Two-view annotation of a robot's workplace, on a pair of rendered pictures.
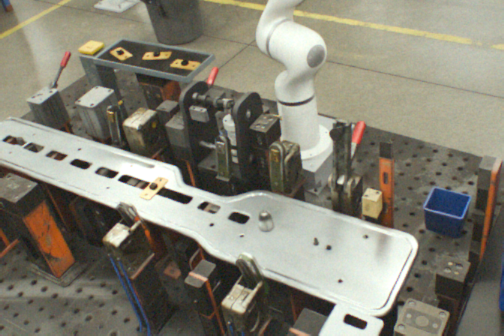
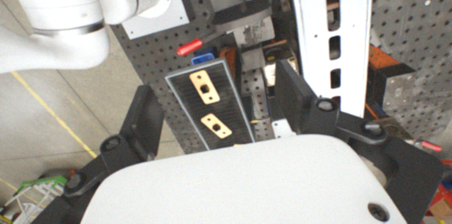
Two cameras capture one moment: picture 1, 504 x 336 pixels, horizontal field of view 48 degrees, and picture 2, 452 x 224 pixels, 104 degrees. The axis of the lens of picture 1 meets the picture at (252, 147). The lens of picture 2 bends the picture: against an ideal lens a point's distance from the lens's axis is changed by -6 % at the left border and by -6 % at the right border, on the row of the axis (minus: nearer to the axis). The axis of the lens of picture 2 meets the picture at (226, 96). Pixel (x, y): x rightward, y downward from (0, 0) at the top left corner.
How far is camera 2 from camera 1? 1.28 m
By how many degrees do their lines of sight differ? 24
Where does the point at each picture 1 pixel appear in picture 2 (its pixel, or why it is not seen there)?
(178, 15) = not seen: hidden behind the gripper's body
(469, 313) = not seen: outside the picture
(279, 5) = (12, 34)
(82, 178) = (352, 60)
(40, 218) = (382, 61)
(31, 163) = (353, 111)
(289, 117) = not seen: outside the picture
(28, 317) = (393, 23)
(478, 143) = not seen: outside the picture
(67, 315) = (380, 2)
